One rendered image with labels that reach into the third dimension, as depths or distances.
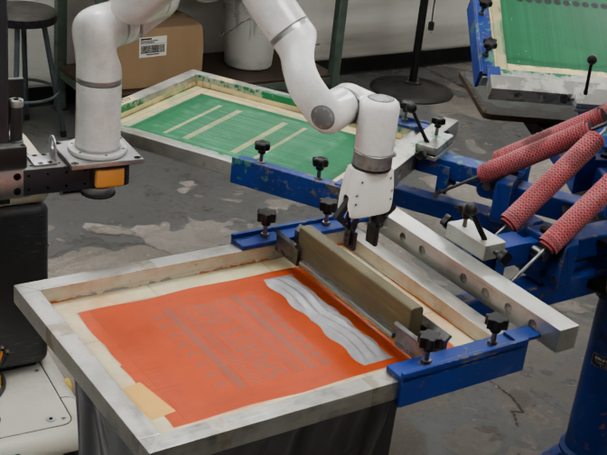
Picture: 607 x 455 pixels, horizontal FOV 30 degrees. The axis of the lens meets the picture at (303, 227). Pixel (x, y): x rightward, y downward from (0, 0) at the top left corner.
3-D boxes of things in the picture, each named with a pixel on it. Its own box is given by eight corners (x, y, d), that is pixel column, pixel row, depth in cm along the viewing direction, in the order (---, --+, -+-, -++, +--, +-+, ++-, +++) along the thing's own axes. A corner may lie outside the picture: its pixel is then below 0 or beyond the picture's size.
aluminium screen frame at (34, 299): (148, 473, 175) (149, 453, 173) (13, 301, 218) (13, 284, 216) (521, 361, 216) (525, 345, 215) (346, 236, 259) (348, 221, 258)
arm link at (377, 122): (317, 87, 209) (338, 75, 217) (311, 140, 214) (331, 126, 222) (392, 106, 204) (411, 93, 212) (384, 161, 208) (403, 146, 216)
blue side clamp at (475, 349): (398, 408, 200) (404, 375, 197) (381, 394, 204) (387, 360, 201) (522, 370, 216) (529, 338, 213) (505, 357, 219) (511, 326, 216)
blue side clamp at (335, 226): (240, 272, 241) (242, 242, 238) (228, 262, 244) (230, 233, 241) (354, 248, 257) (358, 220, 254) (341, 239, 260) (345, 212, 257)
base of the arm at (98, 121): (55, 137, 247) (56, 69, 240) (110, 132, 253) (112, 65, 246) (78, 163, 235) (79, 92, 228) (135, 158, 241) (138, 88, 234)
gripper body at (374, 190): (381, 149, 219) (374, 201, 224) (339, 155, 214) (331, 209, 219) (406, 163, 214) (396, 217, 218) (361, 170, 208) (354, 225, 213)
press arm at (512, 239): (468, 276, 238) (471, 255, 236) (450, 264, 243) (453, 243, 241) (527, 262, 247) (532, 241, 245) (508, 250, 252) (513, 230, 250)
